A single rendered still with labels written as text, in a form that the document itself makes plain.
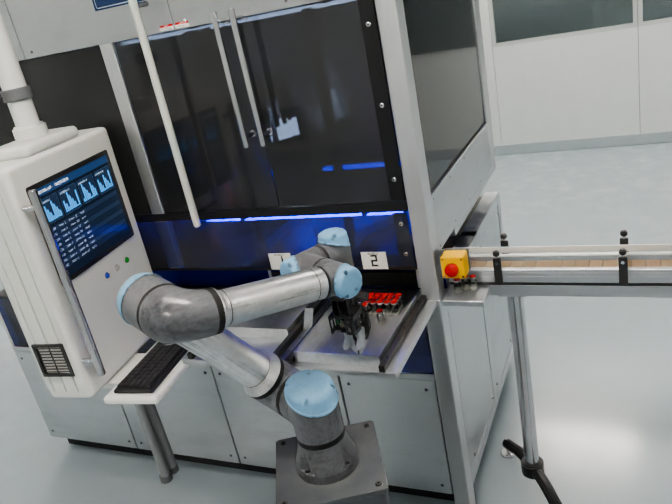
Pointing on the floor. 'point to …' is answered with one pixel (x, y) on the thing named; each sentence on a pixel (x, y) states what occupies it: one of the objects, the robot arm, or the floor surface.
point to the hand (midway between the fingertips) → (359, 348)
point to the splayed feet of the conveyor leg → (531, 470)
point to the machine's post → (424, 237)
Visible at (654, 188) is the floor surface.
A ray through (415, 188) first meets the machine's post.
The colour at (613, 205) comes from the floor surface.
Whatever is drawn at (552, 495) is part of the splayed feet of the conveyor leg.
